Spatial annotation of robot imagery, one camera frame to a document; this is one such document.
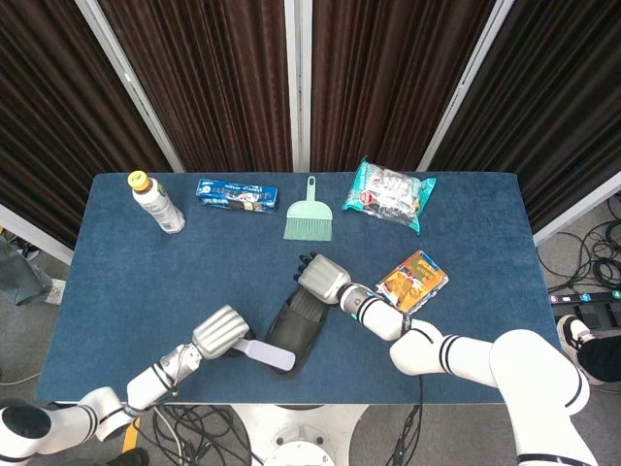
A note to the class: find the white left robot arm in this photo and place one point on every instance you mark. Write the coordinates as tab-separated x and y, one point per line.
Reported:
145	386

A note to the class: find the black power strip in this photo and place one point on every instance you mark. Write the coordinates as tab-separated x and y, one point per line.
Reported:
582	297

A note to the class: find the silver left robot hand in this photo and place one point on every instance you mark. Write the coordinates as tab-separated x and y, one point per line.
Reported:
220	332

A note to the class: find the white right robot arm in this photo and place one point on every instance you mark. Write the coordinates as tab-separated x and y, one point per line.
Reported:
461	356

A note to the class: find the black rubber slipper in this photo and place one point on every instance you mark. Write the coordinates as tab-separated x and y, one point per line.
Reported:
296	330

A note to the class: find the white screen frame post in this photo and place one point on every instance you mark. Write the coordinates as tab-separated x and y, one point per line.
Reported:
466	82
297	73
146	114

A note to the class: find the black and white sneaker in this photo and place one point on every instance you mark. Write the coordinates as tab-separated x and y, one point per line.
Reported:
30	252

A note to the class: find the mint green mini broom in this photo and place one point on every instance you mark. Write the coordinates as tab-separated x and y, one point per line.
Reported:
308	221

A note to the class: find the white screen frame rail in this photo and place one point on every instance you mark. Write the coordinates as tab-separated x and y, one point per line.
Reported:
34	233
577	213

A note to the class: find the yellow blue crumpled snack pack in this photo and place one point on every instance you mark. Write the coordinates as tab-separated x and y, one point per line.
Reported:
415	281

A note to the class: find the yellow floor tape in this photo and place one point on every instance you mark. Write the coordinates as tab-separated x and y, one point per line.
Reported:
131	434

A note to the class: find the teal clear snack bag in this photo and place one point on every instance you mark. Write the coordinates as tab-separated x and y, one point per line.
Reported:
388	194

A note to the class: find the drink bottle with yellow cap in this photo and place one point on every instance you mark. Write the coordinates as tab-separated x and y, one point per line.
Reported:
162	209

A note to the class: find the white pedestal base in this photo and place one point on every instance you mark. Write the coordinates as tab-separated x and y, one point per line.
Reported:
301	437

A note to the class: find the grey trouser leg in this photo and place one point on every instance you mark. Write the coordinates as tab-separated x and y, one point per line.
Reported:
22	276

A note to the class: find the blue cookie box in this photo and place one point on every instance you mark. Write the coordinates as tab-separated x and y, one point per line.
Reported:
238	196

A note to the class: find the brown pleated curtain panel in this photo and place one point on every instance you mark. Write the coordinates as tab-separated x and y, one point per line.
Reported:
558	97
388	87
48	121
208	87

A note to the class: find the black trouser leg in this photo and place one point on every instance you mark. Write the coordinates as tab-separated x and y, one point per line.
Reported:
604	356

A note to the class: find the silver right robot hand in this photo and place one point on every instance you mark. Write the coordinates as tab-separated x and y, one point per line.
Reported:
322	279

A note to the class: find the blue table cloth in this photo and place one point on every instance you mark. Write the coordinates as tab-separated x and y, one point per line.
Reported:
145	291

